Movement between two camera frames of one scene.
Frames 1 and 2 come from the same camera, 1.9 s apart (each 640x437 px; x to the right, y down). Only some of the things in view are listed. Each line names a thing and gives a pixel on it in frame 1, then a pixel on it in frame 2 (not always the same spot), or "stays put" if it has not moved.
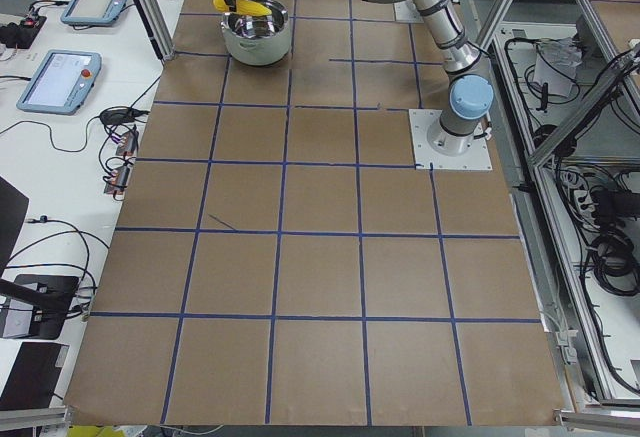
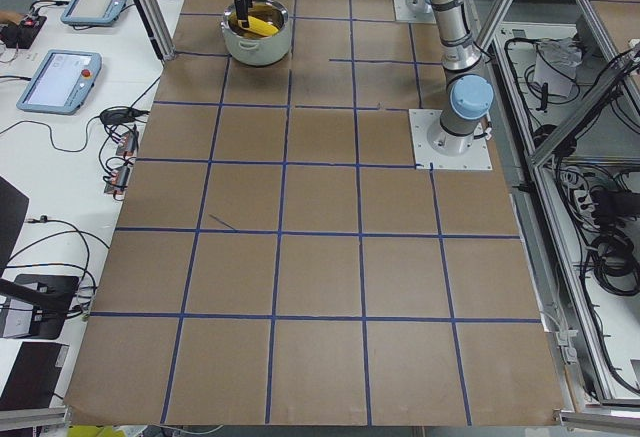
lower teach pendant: x=61 y=82 stays put
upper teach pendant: x=96 y=2 stays put
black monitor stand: x=49 y=296 stays put
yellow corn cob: x=243 y=6 to x=258 y=27
